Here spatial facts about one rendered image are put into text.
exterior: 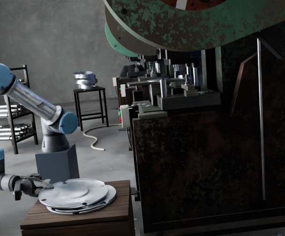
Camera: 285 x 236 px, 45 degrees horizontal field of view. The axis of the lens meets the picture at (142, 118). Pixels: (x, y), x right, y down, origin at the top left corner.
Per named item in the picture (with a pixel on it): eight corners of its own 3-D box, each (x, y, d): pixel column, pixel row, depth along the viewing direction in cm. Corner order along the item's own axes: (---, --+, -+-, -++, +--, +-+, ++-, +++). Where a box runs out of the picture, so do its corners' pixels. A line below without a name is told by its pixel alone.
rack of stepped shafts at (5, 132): (20, 154, 375) (6, 66, 359) (-15, 155, 388) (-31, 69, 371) (41, 143, 416) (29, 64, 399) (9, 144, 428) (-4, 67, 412)
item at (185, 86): (186, 97, 168) (184, 75, 167) (179, 93, 185) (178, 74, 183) (198, 95, 169) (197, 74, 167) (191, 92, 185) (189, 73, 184)
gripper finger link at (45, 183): (58, 177, 156) (40, 176, 159) (51, 182, 151) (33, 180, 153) (59, 183, 157) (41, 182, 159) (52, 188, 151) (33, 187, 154)
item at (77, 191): (48, 215, 128) (48, 213, 127) (31, 189, 152) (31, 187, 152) (119, 196, 141) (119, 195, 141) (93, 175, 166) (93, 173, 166)
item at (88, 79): (80, 131, 471) (73, 72, 457) (77, 125, 514) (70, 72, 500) (109, 127, 482) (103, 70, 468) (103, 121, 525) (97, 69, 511)
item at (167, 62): (169, 70, 181) (168, 59, 180) (164, 69, 201) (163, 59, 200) (199, 67, 182) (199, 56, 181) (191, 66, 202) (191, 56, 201)
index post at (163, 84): (161, 97, 174) (160, 78, 172) (161, 97, 177) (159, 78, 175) (167, 97, 174) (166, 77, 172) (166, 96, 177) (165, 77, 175)
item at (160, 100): (161, 110, 171) (161, 98, 170) (152, 100, 216) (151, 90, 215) (221, 104, 173) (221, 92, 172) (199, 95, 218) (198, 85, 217)
